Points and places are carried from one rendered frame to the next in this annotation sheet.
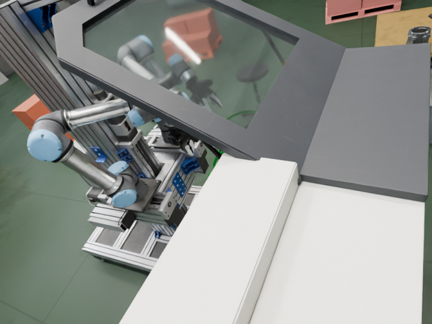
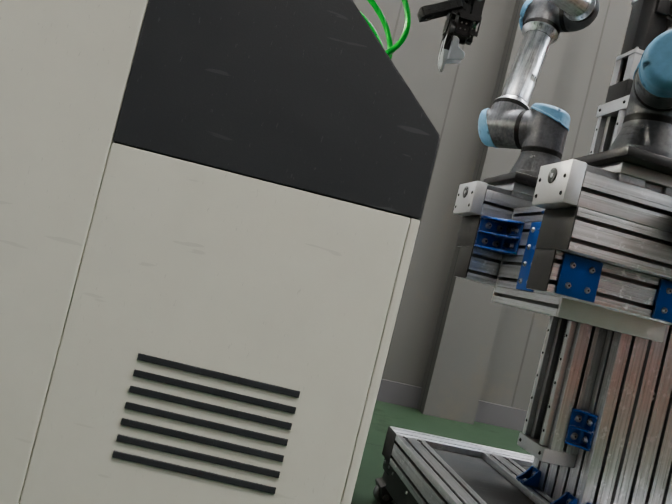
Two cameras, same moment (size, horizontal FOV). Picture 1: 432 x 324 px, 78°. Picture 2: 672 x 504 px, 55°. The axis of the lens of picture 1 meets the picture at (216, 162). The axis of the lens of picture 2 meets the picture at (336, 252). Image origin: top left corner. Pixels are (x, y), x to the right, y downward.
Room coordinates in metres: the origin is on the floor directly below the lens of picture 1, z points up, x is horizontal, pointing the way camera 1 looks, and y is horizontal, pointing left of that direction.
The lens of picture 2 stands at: (2.08, -1.21, 0.67)
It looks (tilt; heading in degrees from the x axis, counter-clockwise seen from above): 1 degrees up; 134
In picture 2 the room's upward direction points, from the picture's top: 14 degrees clockwise
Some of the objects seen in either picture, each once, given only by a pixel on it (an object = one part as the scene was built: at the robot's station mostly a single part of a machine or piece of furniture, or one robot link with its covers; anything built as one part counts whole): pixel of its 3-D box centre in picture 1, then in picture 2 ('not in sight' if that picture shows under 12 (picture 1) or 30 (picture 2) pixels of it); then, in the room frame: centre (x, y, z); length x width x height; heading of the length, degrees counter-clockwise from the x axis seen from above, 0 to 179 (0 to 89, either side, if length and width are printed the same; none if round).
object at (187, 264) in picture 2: not in sight; (234, 361); (0.91, -0.22, 0.39); 0.70 x 0.58 x 0.79; 137
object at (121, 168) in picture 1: (121, 175); (544, 129); (1.16, 0.50, 1.20); 0.13 x 0.12 x 0.14; 4
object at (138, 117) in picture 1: (143, 112); not in sight; (1.07, 0.21, 1.54); 0.11 x 0.11 x 0.08; 4
